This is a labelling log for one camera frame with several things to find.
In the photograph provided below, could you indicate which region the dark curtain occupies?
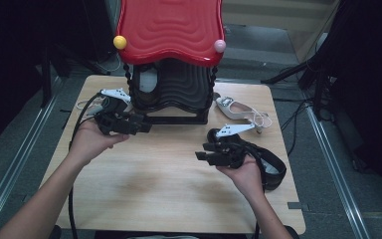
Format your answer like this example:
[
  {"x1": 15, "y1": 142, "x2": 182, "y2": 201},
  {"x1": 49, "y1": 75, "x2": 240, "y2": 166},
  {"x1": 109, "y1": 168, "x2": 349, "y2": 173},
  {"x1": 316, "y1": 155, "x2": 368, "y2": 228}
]
[
  {"x1": 322, "y1": 0, "x2": 382, "y2": 203},
  {"x1": 0, "y1": 0, "x2": 115, "y2": 155}
]

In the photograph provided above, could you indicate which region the person's right hand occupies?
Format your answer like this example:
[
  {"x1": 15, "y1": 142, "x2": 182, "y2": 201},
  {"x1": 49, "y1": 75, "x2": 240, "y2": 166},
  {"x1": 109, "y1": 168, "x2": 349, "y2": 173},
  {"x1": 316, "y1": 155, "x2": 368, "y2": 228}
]
[{"x1": 217, "y1": 155, "x2": 266, "y2": 200}]

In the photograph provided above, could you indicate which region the white floor cable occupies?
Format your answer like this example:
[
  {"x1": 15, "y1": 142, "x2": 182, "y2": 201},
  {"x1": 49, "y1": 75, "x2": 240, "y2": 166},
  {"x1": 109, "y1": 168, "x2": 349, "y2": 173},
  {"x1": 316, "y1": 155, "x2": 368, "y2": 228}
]
[{"x1": 94, "y1": 53, "x2": 123, "y2": 75}]

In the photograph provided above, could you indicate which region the black metal stand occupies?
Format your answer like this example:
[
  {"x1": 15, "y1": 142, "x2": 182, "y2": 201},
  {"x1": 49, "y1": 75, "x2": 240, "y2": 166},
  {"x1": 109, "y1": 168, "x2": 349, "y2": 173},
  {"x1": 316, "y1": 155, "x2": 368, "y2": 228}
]
[{"x1": 261, "y1": 49, "x2": 331, "y2": 121}]

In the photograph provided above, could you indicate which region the red and black shoe rack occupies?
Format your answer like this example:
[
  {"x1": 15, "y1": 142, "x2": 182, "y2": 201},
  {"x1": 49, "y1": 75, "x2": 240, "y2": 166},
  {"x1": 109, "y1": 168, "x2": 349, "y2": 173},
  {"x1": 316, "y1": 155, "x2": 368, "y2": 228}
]
[{"x1": 113, "y1": 0, "x2": 227, "y2": 125}]

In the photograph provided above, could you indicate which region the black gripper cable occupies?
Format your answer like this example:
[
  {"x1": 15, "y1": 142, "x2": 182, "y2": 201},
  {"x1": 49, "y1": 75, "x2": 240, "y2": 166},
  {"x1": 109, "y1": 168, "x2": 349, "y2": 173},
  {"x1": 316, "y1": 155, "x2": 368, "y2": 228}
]
[
  {"x1": 243, "y1": 143, "x2": 269, "y2": 239},
  {"x1": 67, "y1": 94, "x2": 103, "y2": 239}
]

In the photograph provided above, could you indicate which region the black leather shoe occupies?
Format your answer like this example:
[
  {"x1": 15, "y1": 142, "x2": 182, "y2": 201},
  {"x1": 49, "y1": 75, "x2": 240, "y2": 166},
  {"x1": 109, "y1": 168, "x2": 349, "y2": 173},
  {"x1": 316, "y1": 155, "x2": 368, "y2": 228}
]
[
  {"x1": 206, "y1": 127, "x2": 287, "y2": 191},
  {"x1": 134, "y1": 63, "x2": 162, "y2": 108}
]

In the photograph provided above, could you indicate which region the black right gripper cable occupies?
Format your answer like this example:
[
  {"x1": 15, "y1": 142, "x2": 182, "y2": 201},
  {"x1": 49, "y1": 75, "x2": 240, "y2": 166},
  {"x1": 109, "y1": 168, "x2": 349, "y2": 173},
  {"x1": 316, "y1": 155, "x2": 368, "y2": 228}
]
[{"x1": 243, "y1": 143, "x2": 269, "y2": 239}]

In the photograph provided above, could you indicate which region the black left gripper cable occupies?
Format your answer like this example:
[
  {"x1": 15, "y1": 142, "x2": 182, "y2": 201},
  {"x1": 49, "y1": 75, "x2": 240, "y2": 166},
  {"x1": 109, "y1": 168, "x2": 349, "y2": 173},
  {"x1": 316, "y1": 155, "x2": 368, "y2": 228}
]
[{"x1": 67, "y1": 94, "x2": 103, "y2": 239}]

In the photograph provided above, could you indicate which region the black stool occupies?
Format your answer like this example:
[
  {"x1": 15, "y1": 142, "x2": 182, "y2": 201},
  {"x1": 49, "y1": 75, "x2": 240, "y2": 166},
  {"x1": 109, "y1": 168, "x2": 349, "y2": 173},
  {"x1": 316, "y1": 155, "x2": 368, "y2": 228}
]
[{"x1": 49, "y1": 224, "x2": 63, "y2": 239}]

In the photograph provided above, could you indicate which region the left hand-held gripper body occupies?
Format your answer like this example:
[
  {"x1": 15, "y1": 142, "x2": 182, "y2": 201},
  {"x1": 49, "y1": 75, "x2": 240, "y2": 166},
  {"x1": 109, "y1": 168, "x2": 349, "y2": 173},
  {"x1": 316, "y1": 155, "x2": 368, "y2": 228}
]
[{"x1": 94, "y1": 88, "x2": 137, "y2": 135}]

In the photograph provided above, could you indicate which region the white slingback heel shoe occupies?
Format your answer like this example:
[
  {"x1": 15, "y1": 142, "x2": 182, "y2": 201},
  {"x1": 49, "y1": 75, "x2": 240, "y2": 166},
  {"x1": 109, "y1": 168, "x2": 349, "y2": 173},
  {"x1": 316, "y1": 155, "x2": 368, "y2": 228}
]
[
  {"x1": 213, "y1": 93, "x2": 274, "y2": 134},
  {"x1": 76, "y1": 99, "x2": 134, "y2": 118}
]

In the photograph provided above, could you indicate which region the person's left hand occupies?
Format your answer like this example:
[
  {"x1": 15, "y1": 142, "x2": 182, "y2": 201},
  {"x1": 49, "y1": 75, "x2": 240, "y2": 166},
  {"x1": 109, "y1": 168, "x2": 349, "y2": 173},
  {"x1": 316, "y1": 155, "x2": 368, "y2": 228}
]
[{"x1": 69, "y1": 119, "x2": 130, "y2": 167}]

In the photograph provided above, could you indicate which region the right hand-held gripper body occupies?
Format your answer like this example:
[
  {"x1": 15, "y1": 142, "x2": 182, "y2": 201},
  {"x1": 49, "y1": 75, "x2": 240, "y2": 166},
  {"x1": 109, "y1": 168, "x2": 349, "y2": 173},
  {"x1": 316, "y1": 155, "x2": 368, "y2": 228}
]
[{"x1": 215, "y1": 122, "x2": 257, "y2": 168}]

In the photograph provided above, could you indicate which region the metal floor rail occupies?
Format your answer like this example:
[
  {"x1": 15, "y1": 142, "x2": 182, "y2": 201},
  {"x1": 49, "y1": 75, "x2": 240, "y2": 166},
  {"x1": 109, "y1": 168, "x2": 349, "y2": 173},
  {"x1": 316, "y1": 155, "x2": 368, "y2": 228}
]
[
  {"x1": 0, "y1": 77, "x2": 64, "y2": 233},
  {"x1": 305, "y1": 105, "x2": 371, "y2": 239}
]

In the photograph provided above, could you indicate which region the grey tape strip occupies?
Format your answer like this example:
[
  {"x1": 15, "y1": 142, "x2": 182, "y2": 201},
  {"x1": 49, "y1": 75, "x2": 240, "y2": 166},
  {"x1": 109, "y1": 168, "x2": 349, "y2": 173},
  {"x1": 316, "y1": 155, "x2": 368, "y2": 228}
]
[{"x1": 287, "y1": 201, "x2": 310, "y2": 212}]

